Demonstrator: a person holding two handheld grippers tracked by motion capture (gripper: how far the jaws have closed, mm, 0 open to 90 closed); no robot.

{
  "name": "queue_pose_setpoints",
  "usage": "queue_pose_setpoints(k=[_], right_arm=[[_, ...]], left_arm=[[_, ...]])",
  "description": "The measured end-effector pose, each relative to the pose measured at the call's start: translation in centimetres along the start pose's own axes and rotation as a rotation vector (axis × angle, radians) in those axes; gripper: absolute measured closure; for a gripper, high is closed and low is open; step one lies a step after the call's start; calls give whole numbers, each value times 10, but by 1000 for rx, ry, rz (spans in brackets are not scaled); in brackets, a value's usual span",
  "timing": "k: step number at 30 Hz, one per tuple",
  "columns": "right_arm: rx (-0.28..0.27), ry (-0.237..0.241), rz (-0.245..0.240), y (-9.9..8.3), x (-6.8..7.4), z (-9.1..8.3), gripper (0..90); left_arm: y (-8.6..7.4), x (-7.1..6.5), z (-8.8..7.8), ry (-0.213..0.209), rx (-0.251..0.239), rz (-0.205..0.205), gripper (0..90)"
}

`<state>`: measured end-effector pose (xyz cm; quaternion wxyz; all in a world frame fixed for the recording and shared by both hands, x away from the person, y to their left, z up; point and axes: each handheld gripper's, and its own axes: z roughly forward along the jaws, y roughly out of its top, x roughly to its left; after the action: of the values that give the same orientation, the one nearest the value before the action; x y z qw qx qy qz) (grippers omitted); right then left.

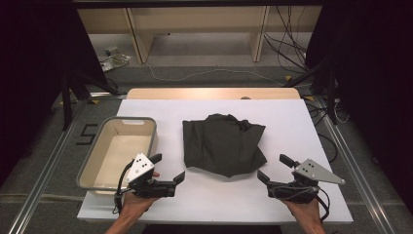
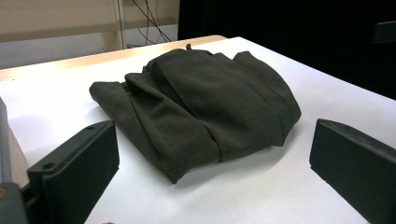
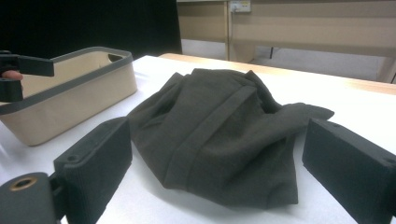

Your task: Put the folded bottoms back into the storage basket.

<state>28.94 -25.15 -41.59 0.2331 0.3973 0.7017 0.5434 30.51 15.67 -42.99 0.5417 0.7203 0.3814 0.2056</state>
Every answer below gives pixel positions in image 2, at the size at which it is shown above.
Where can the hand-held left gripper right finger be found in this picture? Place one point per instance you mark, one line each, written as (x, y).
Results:
(358, 168)

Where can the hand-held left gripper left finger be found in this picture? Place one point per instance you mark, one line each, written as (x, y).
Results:
(77, 168)

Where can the dark grey garment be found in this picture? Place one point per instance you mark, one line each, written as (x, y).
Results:
(202, 109)

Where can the light wooden table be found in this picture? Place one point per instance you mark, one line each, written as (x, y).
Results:
(93, 60)

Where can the white table cover board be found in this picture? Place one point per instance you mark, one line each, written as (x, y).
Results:
(249, 196)

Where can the black curtain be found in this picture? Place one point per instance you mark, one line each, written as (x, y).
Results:
(280, 28)

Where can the small dark knob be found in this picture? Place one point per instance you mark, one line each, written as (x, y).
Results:
(188, 46)

